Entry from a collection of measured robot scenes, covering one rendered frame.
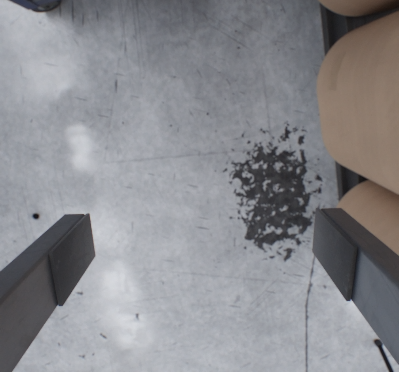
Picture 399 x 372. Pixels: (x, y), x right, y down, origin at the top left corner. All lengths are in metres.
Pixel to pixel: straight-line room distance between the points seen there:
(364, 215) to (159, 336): 1.04
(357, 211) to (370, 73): 0.42
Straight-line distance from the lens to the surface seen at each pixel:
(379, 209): 0.90
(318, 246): 0.17
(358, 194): 0.99
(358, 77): 0.72
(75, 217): 0.16
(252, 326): 1.49
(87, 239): 0.17
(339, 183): 1.22
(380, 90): 0.65
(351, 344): 1.69
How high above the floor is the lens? 1.07
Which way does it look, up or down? 75 degrees down
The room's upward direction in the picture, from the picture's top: 178 degrees counter-clockwise
